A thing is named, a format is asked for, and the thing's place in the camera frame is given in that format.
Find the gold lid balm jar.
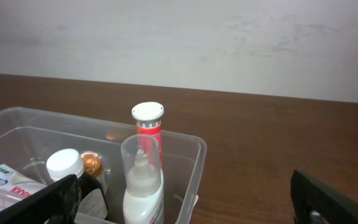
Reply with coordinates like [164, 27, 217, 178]
[81, 151, 109, 193]

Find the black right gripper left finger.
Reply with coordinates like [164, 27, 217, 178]
[0, 174, 83, 224]

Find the dark brown syrup bottle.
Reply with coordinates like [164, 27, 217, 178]
[45, 148, 110, 220]

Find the white spray bottle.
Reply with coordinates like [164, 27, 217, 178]
[121, 134, 164, 224]

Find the orange tube white cap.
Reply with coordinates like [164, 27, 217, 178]
[131, 101, 164, 166]

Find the clear plastic container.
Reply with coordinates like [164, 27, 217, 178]
[0, 107, 207, 223]

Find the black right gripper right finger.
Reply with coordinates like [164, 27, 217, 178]
[290, 169, 358, 224]

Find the white Panadol medicine box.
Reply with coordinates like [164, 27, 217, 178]
[0, 164, 46, 197]

